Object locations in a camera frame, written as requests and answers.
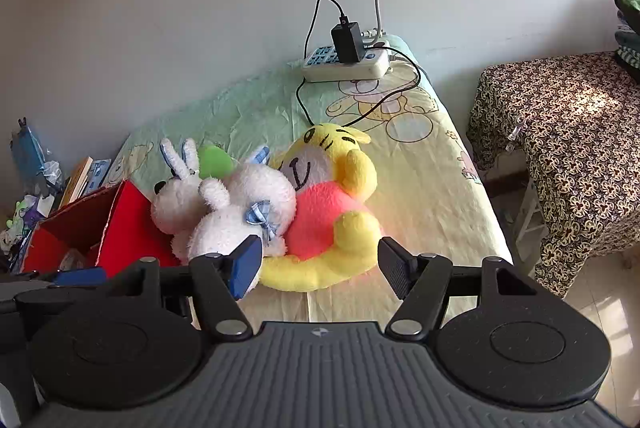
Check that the white power strip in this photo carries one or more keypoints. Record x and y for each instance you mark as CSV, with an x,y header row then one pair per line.
x,y
345,68

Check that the red cardboard box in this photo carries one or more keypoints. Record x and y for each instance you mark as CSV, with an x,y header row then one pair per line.
x,y
130,228

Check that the blue bag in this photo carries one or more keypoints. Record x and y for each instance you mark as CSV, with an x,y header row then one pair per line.
x,y
30,152

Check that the green plush dog toy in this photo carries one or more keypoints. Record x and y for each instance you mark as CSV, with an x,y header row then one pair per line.
x,y
217,160

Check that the brown floral tablecloth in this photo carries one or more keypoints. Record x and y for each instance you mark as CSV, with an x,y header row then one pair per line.
x,y
580,147

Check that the clear plastic clip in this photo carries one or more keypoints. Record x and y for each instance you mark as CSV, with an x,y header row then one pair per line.
x,y
517,135

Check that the blue checked packet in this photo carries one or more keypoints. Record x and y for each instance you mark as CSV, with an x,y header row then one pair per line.
x,y
101,173

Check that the white metal frame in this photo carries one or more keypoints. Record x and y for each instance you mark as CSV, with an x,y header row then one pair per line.
x,y
530,213

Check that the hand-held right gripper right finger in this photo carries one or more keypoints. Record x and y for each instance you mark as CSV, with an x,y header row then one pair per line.
x,y
395,270

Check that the yellow tiger plush toy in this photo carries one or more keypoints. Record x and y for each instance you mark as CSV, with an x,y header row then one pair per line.
x,y
325,218

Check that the stack of folded clothes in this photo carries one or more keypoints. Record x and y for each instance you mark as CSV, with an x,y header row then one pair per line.
x,y
629,32

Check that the white rabbit plush checked bow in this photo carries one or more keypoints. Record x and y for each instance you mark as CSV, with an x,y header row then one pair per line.
x,y
240,203

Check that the black charger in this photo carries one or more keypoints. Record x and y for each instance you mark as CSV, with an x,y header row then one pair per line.
x,y
346,40

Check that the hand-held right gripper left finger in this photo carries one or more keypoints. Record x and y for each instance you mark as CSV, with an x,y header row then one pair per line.
x,y
245,268

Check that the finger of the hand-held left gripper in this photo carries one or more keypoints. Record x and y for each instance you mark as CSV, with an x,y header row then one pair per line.
x,y
80,276

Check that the yellow book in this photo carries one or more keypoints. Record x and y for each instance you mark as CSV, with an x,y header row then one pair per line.
x,y
75,183

